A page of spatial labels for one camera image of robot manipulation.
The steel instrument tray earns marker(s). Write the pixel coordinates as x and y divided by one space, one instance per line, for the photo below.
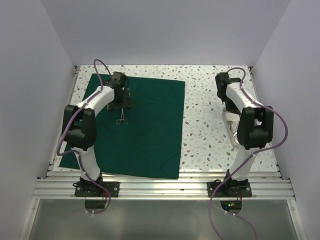
227 128

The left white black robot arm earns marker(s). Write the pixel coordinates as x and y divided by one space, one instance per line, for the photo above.
79 129

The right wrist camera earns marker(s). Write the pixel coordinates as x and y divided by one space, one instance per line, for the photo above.
222 79

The aluminium rail frame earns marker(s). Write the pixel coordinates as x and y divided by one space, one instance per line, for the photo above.
181 208

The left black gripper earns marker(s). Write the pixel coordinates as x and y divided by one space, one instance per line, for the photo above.
126 102

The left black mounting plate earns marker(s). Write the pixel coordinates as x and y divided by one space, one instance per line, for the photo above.
89 190

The black mounting plate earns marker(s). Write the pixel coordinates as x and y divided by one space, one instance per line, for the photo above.
242 189
89 190

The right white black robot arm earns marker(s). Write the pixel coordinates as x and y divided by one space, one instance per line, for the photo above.
254 131

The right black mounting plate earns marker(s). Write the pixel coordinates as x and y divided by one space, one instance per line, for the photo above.
242 189

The green surgical cloth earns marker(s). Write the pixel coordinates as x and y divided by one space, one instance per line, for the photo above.
150 144

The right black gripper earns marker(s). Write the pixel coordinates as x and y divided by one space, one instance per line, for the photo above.
233 108

